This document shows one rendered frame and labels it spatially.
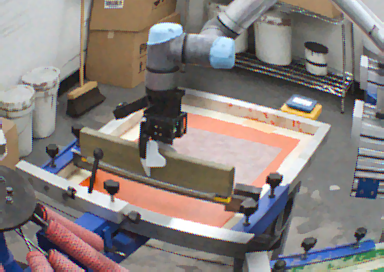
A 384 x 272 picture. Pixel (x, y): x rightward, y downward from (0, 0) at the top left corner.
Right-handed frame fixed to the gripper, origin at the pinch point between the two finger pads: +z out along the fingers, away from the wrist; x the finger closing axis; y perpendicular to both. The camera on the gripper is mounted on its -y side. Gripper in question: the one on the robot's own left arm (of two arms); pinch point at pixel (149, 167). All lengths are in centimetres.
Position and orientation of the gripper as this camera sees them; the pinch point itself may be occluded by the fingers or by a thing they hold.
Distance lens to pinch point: 209.2
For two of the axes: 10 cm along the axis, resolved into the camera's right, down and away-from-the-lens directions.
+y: 9.0, 2.1, -3.8
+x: 4.3, -3.4, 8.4
